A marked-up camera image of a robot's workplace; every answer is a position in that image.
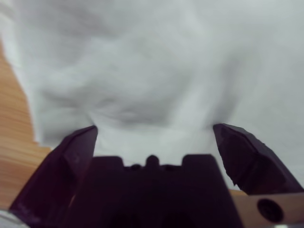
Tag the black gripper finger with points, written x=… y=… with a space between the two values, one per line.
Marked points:
x=254 y=166
x=52 y=180

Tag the white t-shirt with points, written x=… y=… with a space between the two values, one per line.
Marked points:
x=154 y=71

